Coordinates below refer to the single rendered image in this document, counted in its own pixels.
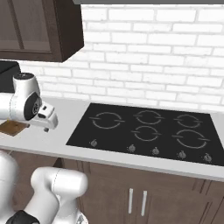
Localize dark brown wall cupboard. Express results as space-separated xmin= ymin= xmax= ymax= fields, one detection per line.
xmin=0 ymin=0 xmax=85 ymax=63

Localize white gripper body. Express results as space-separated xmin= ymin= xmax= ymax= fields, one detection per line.
xmin=28 ymin=110 xmax=59 ymax=131

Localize black microwave oven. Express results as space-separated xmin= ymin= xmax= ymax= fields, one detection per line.
xmin=0 ymin=59 xmax=22 ymax=94

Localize black hob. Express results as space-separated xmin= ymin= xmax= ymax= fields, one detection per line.
xmin=66 ymin=102 xmax=224 ymax=167

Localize brown cupboard door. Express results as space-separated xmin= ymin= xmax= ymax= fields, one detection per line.
xmin=8 ymin=150 xmax=63 ymax=212
xmin=76 ymin=161 xmax=139 ymax=224
xmin=136 ymin=169 xmax=208 ymax=224
xmin=204 ymin=179 xmax=224 ymax=224

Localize white cupboard handle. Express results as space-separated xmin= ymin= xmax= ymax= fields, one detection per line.
xmin=128 ymin=187 xmax=134 ymax=214
xmin=141 ymin=190 xmax=148 ymax=217

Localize wooden cutting board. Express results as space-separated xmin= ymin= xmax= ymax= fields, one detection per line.
xmin=0 ymin=119 xmax=31 ymax=137

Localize grey extractor hood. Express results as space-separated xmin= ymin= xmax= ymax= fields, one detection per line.
xmin=72 ymin=0 xmax=224 ymax=5

